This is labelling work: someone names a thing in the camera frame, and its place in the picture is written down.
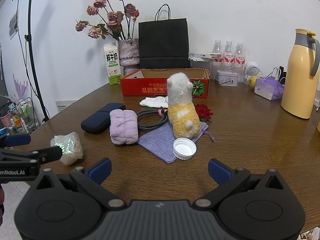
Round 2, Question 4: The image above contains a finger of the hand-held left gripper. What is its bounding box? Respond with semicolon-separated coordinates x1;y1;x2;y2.
0;146;63;165
0;134;32;148

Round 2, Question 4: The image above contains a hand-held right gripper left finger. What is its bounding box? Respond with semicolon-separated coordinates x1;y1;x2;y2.
36;158;127;210

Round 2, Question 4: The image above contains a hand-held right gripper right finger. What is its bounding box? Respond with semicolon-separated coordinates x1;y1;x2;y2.
195;158;284;209

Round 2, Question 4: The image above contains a clear plastic bag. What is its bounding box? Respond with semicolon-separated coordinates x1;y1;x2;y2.
50;132;83;166

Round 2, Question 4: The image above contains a white bottle cap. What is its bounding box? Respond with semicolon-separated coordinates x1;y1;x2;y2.
173;138;197;160

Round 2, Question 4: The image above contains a purple towel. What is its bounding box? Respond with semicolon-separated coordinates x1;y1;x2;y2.
109;109;138;146

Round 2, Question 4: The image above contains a navy glasses case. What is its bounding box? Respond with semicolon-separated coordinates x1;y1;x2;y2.
81;103;127;134

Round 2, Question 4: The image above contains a purple burlap pouch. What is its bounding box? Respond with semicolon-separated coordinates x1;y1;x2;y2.
137;122;215;164

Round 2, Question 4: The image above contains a braided cable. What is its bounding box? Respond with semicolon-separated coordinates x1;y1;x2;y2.
136;109;170;131

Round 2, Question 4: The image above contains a yellow and white plush toy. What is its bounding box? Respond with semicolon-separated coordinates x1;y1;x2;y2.
166;72;201;140

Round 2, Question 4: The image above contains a white cloth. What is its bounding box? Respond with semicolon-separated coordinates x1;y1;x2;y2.
139;97;169;108

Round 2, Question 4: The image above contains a red cardboard box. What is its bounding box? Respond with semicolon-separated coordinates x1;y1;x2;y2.
120;68;209;98

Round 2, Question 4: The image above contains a shelf rack with bottles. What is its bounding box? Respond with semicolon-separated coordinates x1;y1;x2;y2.
0;95;40;135

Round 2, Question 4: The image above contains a red fabric rose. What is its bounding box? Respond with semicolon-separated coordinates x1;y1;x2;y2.
195;104;213;123

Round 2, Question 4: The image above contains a printed metal tin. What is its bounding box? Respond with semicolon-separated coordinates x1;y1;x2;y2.
215;70;239;88

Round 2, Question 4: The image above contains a purple tissue pack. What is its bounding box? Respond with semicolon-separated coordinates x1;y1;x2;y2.
254;77;285;101

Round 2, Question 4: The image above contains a black light stand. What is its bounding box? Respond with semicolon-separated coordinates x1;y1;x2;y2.
7;0;50;123

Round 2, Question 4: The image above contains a clear plastic container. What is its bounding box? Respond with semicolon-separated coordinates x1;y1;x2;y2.
189;60;213;80

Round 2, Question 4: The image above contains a white and green milk carton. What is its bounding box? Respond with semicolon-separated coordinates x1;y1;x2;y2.
103;43;122;85

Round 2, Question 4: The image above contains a small white desk fan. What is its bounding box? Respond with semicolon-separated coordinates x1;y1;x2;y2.
245;61;262;80

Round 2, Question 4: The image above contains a flat white carton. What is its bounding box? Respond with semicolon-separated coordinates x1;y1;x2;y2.
188;52;224;62

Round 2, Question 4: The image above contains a yellow thermos jug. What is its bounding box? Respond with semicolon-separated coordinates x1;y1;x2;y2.
280;29;320;119

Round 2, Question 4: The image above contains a purple textured vase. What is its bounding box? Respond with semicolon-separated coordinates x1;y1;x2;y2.
118;38;140;76

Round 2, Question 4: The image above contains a black paper bag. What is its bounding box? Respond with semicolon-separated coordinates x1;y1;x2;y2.
138;4;190;69

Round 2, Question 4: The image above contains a dried pink rose bouquet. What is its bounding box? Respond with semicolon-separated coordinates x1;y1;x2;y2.
75;0;139;41

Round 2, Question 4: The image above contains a purple wall decal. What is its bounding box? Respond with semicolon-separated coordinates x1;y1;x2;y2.
12;74;28;98

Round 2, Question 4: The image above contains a white cable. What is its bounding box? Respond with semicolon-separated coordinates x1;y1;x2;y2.
264;67;282;81

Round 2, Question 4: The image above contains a wall poster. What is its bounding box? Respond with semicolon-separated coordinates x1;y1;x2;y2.
9;9;20;40

